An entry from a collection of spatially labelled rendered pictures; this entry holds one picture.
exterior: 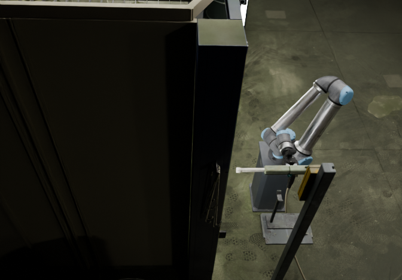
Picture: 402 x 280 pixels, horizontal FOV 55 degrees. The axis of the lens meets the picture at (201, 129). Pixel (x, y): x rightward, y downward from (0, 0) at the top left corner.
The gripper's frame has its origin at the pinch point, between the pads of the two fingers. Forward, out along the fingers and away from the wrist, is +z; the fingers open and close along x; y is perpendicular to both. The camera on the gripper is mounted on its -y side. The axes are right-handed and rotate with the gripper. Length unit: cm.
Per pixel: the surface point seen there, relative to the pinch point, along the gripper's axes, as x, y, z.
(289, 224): -1.9, 35.3, 15.8
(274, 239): 9.4, 36.2, 26.1
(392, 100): -183, 110, -192
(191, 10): 67, -118, 11
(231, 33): 52, -113, 19
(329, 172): 0, -49, 35
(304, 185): 5.8, -27.2, 27.7
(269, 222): 11.2, 35.3, 13.9
